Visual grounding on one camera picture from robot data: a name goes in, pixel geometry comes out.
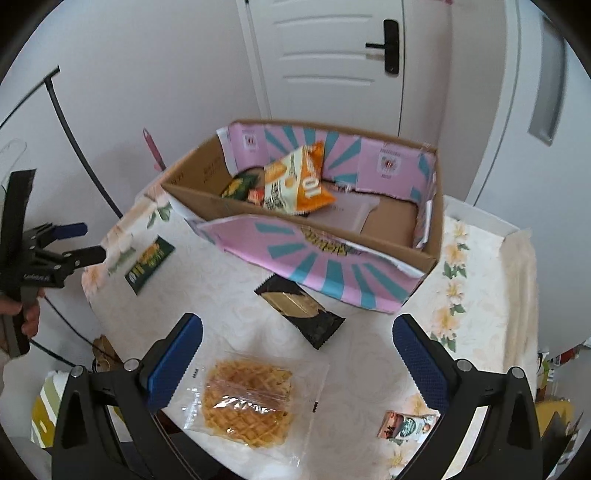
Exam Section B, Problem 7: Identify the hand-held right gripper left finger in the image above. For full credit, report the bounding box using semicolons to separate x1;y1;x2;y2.
51;312;234;480

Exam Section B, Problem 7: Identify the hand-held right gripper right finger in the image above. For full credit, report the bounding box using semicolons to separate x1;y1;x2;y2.
392;313;543;480

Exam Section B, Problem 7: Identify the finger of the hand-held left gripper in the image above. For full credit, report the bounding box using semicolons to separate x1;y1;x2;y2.
34;244;107;280
28;222;89;243

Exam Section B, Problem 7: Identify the green snack packet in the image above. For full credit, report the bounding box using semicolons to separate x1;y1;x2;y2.
221;172;260;200
124;235;175;296

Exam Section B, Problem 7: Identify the clear waffle packet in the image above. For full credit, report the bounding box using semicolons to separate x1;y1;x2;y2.
183;353;330;463

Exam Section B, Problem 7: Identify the pink striped cardboard box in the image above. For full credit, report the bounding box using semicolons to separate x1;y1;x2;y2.
161;119;444;316

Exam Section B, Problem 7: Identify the translucent white packet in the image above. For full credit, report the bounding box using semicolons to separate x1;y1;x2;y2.
318;191;382;234

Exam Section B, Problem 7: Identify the orange white chip bag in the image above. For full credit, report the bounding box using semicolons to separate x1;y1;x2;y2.
263;141;338;216

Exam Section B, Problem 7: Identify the person's left hand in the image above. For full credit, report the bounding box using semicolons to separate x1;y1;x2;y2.
0;287;43;340

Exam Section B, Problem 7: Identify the small white snack packet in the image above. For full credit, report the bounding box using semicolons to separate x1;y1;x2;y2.
378;410;440;446

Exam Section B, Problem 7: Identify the brown paper bag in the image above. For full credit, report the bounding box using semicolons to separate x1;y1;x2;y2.
89;334;123;371

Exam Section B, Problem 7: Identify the black curved metal rack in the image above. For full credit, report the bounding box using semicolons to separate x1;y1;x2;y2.
0;65;126;221

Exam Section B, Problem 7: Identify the pink shoehorn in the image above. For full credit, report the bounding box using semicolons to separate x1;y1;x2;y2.
141;128;167;172

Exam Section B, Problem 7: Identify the cream cloth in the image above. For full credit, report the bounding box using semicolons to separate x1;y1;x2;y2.
501;228;540;357

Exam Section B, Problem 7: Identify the black gold snack packet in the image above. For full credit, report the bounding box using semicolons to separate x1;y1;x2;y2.
254;272;346;351

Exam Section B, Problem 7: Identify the green striped cloth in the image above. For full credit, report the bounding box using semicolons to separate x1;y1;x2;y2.
30;368;75;449

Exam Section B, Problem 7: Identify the yellow cardboard box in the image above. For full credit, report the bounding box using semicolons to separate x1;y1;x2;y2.
536;397;583;462

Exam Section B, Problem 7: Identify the white cabinet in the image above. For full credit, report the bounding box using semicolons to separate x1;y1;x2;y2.
462;0;591;234

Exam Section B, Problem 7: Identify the white door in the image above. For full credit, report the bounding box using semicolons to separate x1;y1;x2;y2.
235;0;419;139

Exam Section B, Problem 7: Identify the black cable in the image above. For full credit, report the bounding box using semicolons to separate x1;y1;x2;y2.
27;295;122;366

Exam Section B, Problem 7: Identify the recessed cabinet handle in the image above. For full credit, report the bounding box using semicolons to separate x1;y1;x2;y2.
529;17;567;147

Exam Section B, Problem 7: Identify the black door lock handle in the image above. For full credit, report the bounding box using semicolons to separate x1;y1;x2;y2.
365;19;400;74

